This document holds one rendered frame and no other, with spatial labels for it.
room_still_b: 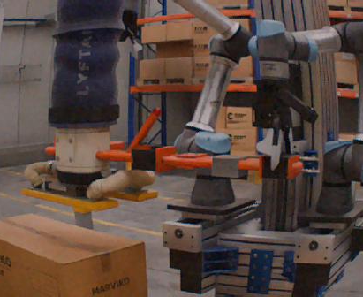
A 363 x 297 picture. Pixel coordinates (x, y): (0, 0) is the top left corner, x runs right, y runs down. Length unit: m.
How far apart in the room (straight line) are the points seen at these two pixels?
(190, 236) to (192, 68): 8.18
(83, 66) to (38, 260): 0.59
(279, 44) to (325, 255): 0.65
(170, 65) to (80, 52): 8.72
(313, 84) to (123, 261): 0.87
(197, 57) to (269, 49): 8.57
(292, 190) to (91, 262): 0.72
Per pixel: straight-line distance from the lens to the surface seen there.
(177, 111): 11.74
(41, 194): 1.57
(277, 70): 1.28
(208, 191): 1.88
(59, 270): 1.50
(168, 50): 10.84
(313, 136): 1.91
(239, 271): 1.87
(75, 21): 1.53
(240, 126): 9.45
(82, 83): 1.51
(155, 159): 1.42
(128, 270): 1.71
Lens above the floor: 1.39
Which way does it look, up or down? 5 degrees down
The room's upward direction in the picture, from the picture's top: straight up
